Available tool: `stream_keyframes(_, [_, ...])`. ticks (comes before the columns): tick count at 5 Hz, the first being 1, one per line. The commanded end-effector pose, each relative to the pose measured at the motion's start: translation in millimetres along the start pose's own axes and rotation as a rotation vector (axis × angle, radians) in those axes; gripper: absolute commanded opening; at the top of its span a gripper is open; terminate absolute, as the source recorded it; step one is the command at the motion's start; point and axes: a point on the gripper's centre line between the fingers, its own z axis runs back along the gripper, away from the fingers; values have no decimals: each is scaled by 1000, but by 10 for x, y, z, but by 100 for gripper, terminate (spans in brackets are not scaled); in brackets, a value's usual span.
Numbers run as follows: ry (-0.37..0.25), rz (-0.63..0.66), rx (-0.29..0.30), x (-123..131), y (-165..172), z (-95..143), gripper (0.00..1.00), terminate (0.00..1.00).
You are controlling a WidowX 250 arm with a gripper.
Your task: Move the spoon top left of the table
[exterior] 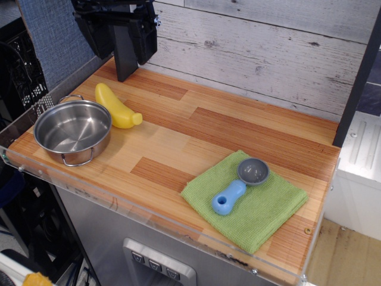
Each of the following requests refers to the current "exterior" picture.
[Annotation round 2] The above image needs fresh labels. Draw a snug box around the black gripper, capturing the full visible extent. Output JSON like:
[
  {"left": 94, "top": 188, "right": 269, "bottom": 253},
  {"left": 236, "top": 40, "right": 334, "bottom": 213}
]
[{"left": 71, "top": 1, "right": 157, "bottom": 65}]

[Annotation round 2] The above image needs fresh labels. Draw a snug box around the blue and grey scoop spoon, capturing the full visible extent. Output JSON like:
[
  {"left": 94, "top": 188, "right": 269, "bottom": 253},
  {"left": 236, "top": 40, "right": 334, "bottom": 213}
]
[{"left": 211, "top": 157, "right": 270, "bottom": 216}]

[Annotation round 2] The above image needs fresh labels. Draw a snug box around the yellow plastic banana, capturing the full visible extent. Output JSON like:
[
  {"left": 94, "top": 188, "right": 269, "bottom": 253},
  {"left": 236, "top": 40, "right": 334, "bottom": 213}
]
[{"left": 95, "top": 83, "right": 143, "bottom": 129}]

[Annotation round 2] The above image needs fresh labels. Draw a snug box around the stainless steel pot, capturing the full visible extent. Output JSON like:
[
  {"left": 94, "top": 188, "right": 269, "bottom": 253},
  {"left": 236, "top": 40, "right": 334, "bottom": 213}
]
[{"left": 33, "top": 95, "right": 112, "bottom": 167}]

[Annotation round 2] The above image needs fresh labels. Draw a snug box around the black plastic crate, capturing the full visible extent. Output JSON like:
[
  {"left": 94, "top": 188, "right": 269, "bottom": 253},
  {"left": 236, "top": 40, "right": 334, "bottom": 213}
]
[{"left": 1, "top": 17, "right": 48, "bottom": 129}]

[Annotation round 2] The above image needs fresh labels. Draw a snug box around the clear acrylic table guard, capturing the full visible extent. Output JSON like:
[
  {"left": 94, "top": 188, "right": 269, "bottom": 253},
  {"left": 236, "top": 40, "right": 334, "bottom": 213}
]
[{"left": 1, "top": 60, "right": 339, "bottom": 285}]

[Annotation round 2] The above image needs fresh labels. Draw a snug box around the green folded cloth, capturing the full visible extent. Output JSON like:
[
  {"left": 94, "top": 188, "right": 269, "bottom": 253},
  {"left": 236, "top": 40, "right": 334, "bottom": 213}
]
[{"left": 181, "top": 150, "right": 308, "bottom": 253}]

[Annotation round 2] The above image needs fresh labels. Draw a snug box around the silver dispenser button panel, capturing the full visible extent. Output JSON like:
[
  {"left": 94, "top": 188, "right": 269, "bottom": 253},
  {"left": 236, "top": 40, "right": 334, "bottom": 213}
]
[{"left": 123, "top": 238, "right": 197, "bottom": 285}]

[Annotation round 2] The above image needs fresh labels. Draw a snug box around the yellow object at bottom left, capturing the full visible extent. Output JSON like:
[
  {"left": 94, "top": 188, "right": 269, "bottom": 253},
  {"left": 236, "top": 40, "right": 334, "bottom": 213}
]
[{"left": 22, "top": 272, "right": 53, "bottom": 286}]

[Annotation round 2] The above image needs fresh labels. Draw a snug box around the white ribbed appliance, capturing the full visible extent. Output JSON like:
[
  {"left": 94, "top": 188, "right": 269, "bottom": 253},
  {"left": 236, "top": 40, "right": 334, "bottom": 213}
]
[{"left": 324, "top": 111, "right": 380, "bottom": 240}]

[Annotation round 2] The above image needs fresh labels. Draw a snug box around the dark left frame post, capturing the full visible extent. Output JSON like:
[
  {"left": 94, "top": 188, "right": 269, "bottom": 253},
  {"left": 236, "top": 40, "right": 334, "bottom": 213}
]
[{"left": 113, "top": 26, "right": 138, "bottom": 82}]

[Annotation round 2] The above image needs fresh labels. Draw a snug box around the dark frame post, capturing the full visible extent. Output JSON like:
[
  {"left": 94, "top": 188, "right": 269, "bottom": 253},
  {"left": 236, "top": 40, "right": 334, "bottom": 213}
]
[
  {"left": 113, "top": 26, "right": 138, "bottom": 82},
  {"left": 332, "top": 10, "right": 380, "bottom": 148}
]

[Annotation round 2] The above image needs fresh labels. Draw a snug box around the dark right frame post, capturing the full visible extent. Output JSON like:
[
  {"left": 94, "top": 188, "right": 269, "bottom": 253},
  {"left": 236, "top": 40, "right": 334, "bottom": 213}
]
[{"left": 332, "top": 10, "right": 380, "bottom": 148}]

